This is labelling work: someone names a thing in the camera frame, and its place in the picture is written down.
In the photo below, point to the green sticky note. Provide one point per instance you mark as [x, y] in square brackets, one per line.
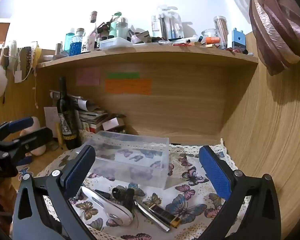
[123, 75]

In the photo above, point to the white paper card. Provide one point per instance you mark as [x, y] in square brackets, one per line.
[50, 116]

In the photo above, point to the stack of books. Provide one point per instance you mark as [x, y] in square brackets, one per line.
[92, 121]

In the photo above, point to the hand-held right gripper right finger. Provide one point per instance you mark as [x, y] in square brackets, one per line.
[215, 170]

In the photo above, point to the blue plastic block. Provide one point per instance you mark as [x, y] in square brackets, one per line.
[239, 40]

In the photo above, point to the clear tube of brown sticks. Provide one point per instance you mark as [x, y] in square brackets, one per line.
[221, 30]

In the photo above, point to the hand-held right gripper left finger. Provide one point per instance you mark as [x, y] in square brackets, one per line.
[77, 170]

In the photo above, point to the silver metal pen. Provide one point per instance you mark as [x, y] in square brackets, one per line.
[152, 215]

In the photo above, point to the blue liquid bottle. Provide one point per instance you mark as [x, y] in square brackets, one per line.
[76, 45]

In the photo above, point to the teal bottle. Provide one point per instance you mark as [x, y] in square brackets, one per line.
[67, 41]

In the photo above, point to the small white box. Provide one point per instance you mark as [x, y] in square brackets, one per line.
[112, 123]

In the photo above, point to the dark wine bottle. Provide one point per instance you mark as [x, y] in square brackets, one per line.
[66, 120]

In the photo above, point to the clear lidded plastic tray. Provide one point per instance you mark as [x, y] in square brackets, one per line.
[116, 43]

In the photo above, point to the short black tube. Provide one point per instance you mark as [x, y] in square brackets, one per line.
[117, 193]

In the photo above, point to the clear blister pack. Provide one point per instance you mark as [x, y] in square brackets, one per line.
[166, 23]

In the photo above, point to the white oval compact mirror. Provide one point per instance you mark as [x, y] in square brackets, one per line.
[107, 208]

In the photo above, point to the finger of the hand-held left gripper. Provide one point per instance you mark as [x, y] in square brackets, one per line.
[22, 123]
[35, 137]

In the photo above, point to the rolled magazine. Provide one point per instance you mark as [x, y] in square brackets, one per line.
[82, 103]

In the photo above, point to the clear bottle with silver cap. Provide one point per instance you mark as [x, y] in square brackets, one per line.
[122, 28]

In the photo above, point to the clear plastic storage box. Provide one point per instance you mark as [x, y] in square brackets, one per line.
[130, 155]

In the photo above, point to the cream cylindrical container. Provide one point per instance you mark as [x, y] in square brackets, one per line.
[37, 148]

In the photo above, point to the orange sticky note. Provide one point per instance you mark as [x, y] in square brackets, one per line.
[128, 87]

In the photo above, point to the orange garment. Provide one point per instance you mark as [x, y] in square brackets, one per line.
[3, 200]

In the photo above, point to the pink sticky note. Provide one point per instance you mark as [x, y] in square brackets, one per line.
[88, 76]

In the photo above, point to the white paper tag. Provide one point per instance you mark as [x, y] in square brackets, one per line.
[18, 76]

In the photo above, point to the glass jar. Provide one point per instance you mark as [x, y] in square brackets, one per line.
[210, 33]

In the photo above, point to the butterfly printed tablecloth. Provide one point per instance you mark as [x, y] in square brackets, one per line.
[190, 205]

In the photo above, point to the lace headband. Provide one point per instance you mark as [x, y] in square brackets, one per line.
[28, 55]

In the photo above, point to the mint green bottle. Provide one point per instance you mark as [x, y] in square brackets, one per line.
[114, 26]

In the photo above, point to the wooden shelf board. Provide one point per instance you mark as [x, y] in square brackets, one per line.
[145, 55]

